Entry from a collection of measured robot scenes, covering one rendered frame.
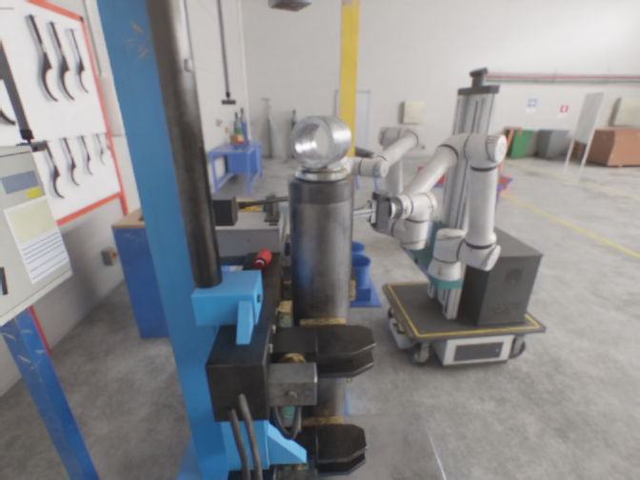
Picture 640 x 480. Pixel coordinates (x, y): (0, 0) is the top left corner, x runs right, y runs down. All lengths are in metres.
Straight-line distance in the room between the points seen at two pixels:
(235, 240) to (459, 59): 11.90
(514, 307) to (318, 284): 1.69
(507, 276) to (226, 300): 1.80
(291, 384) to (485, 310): 1.69
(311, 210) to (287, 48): 11.00
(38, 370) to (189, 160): 0.82
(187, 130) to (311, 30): 11.14
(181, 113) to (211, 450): 1.36
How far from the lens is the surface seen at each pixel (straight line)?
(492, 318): 2.46
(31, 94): 3.17
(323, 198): 0.94
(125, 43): 1.05
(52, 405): 1.44
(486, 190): 1.71
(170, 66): 0.88
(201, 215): 0.92
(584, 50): 15.04
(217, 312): 0.99
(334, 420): 1.44
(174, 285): 1.17
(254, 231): 1.41
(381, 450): 1.86
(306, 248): 1.01
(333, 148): 0.94
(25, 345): 1.30
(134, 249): 2.57
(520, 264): 2.34
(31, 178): 1.19
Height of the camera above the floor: 1.67
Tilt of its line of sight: 23 degrees down
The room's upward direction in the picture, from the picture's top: straight up
